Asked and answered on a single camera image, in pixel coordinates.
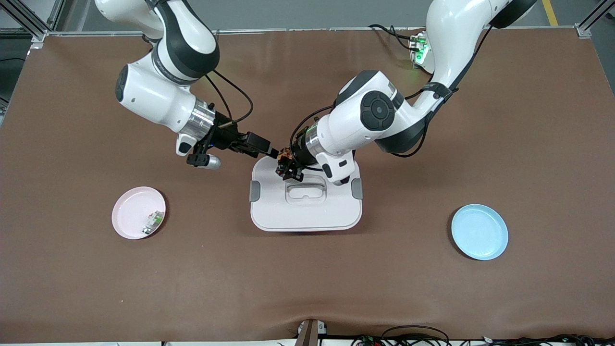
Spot white lidded storage box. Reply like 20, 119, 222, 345
249, 156, 364, 233

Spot brown table mat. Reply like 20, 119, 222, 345
0, 28, 615, 343

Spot pink round plate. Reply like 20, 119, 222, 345
111, 186, 167, 240

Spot blue round plate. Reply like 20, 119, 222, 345
451, 204, 509, 261

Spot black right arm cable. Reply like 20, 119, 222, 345
204, 70, 254, 126

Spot green and white switch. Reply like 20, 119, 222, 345
142, 210, 165, 236

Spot black left arm base cable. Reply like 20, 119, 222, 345
369, 24, 426, 51

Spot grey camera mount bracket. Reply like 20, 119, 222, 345
294, 318, 328, 346

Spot black cable bundle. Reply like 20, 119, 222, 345
351, 325, 615, 346

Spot aluminium frame post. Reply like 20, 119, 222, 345
574, 0, 615, 39
7, 0, 65, 43

